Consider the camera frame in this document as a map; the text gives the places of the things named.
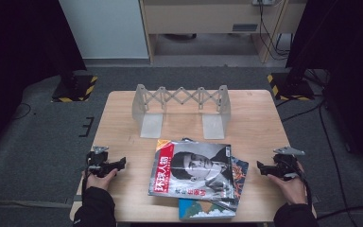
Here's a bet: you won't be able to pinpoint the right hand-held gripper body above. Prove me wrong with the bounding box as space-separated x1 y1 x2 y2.
272 146 306 182

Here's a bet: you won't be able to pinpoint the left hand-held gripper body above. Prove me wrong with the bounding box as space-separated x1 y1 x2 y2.
86 145 112 178

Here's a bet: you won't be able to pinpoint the dark blue illustrated magazine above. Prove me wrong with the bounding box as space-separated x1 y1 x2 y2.
230 155 250 201

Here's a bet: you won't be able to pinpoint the grey expandable metal bookend rack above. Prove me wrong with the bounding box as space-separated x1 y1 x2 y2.
131 83 232 140

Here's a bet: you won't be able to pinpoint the portrait magazine with red label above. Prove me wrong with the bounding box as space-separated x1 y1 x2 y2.
147 138 239 212

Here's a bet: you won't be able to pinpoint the blue landscape cover book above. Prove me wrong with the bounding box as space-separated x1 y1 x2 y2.
178 198 236 220

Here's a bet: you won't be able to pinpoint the person's left hand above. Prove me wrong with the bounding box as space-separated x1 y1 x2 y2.
82 168 119 192

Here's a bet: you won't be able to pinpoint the person's right hand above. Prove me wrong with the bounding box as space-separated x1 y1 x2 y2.
268 163 308 205

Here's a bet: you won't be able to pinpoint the grey tape strip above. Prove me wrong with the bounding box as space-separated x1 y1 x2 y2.
65 194 83 205

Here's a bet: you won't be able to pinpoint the black stand with striped base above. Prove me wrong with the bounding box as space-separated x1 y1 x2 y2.
267 67 316 102
50 62 98 103

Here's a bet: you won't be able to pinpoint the white cabinet panel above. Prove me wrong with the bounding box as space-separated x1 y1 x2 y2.
59 0 149 60

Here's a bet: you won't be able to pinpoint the black curtain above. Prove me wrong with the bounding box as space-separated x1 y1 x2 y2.
285 0 363 181

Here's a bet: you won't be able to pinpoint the grey desk label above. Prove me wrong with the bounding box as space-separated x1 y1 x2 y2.
232 23 259 32

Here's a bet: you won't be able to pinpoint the beige wooden desk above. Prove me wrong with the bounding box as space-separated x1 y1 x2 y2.
138 0 308 64

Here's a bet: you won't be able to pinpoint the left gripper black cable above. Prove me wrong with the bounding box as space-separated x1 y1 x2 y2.
80 169 91 202

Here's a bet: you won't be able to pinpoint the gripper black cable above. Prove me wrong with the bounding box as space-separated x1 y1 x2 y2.
80 169 91 202
296 169 315 209

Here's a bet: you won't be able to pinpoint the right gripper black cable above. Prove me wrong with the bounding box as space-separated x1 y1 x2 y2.
296 169 315 209

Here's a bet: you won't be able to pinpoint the long black floor cable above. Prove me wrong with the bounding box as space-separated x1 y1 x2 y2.
280 97 352 221

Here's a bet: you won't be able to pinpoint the thick black floor cable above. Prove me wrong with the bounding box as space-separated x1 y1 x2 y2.
315 205 363 221

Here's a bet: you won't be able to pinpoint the thin black floor cable loop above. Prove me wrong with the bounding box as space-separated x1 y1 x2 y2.
11 102 32 121

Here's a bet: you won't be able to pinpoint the black hanging desk cables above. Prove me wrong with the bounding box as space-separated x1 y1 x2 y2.
257 0 293 61

